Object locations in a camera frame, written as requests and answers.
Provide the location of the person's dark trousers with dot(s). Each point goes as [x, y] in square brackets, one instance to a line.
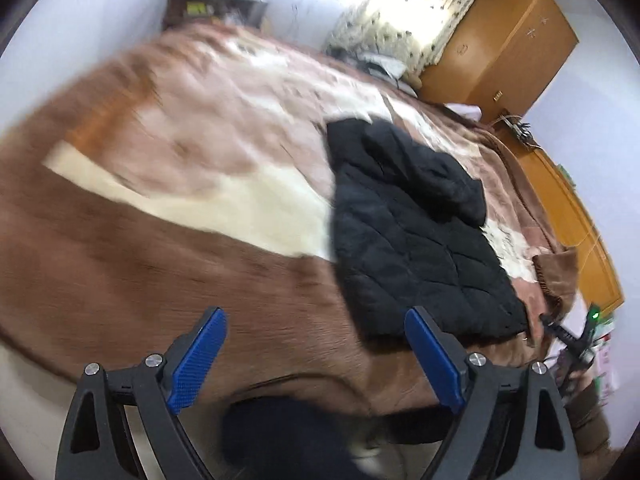
[295, 440]

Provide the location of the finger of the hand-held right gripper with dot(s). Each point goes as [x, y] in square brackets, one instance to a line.
[557, 329]

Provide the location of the wooden wardrobe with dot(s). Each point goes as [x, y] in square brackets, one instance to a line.
[505, 45]

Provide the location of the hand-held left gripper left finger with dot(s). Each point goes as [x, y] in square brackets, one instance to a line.
[197, 355]

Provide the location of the black puffer jacket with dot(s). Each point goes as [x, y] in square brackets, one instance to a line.
[415, 240]

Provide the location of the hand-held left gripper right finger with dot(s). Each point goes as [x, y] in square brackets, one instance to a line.
[434, 355]

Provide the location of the wooden headboard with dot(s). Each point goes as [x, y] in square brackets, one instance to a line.
[570, 220]

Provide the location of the heart print curtain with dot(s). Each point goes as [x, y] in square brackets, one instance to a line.
[400, 20]

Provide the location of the brown patterned fleece blanket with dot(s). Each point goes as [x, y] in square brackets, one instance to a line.
[175, 210]

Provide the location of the white pillow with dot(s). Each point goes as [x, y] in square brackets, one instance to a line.
[462, 110]

